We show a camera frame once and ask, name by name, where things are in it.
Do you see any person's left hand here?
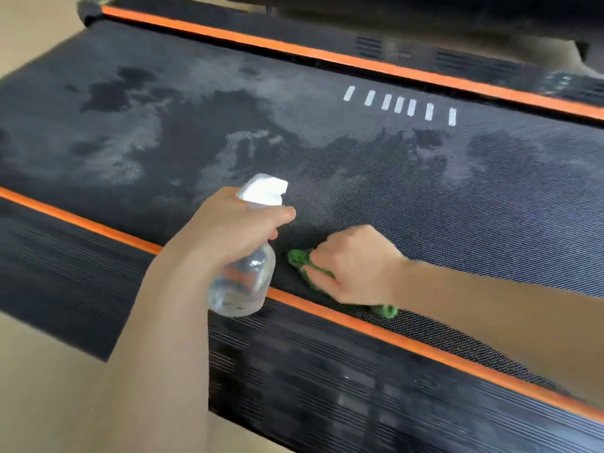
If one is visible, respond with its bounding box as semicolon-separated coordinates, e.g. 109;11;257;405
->
158;186;297;288

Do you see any person's right hand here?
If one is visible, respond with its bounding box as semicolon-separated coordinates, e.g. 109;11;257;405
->
301;225;409;307

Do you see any clear spray bottle white trigger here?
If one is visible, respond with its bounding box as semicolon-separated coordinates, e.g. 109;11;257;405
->
207;173;289;318

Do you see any green cloth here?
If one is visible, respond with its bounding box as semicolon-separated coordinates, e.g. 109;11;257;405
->
286;248;400;320

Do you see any black orange-striped treadmill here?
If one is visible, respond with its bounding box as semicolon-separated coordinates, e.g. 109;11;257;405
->
221;0;604;74
0;0;604;453

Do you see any person's left forearm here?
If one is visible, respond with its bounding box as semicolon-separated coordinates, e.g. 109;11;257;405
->
82;249;213;453

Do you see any person's right forearm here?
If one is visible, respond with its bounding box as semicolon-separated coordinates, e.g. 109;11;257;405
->
391;258;604;411

